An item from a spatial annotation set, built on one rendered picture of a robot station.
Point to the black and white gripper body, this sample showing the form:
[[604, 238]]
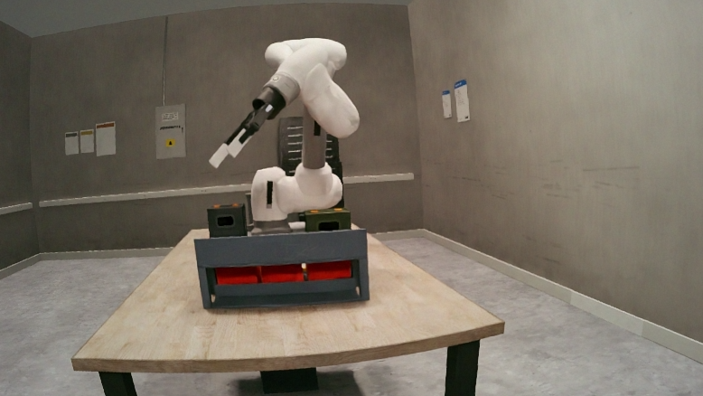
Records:
[[273, 98]]

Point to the red open bin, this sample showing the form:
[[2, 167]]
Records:
[[238, 275], [329, 270], [283, 273]]

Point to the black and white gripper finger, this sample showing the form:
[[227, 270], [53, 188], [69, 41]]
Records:
[[221, 153], [249, 129]]

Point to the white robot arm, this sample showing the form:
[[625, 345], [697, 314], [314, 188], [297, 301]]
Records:
[[302, 74]]

